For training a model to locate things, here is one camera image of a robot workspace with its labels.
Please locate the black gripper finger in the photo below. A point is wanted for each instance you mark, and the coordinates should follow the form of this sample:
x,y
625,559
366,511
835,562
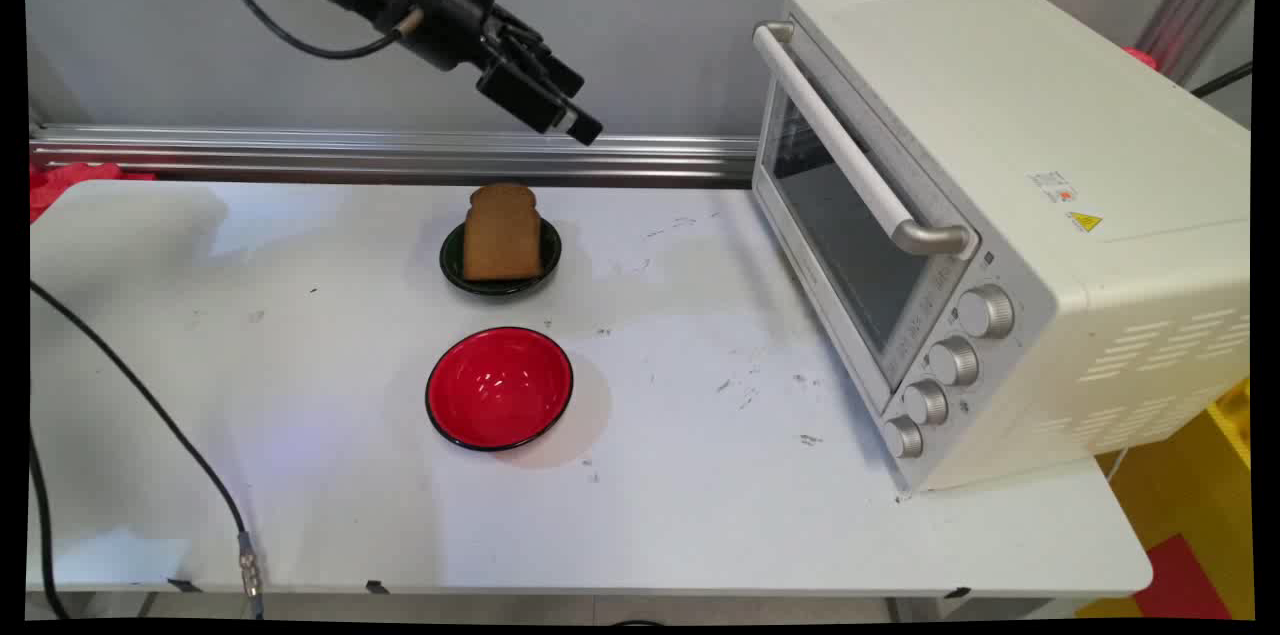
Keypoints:
x,y
545,115
540,55

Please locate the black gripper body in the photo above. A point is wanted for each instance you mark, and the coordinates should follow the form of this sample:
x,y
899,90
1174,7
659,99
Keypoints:
x,y
450,10

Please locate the brown bread slice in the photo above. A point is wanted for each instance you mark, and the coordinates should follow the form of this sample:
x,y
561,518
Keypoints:
x,y
502,233

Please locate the dark green bowl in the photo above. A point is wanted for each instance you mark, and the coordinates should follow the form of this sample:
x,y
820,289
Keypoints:
x,y
500,283

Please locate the red bowl black rim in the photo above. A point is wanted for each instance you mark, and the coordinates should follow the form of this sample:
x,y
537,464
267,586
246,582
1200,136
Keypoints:
x,y
498,387

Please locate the red cloth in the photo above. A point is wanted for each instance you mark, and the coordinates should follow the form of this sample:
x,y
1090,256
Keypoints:
x,y
60,185

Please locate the smallest silver oven knob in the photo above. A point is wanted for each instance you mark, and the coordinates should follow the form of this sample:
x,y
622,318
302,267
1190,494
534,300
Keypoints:
x,y
902,437

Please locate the largest silver oven knob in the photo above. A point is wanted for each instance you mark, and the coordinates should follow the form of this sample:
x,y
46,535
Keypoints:
x,y
986,312

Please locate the black tape strip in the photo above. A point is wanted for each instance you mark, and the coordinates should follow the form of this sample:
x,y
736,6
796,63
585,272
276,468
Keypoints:
x,y
376,587
183,585
957,594

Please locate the white toaster oven body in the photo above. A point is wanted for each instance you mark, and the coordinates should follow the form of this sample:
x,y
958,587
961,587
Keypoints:
x,y
1050,165

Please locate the white label sticker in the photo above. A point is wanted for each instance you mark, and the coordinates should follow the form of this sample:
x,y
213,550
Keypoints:
x,y
1052,186

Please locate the yellow warning sticker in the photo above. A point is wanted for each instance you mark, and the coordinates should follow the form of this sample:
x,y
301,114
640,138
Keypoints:
x,y
1084,221

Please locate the small red object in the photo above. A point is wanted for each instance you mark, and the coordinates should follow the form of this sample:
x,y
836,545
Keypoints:
x,y
1142,58

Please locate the aluminium rail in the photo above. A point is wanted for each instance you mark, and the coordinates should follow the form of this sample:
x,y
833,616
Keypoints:
x,y
300,153

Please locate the aluminium post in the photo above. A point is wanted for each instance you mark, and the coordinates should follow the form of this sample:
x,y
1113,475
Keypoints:
x,y
1200,0

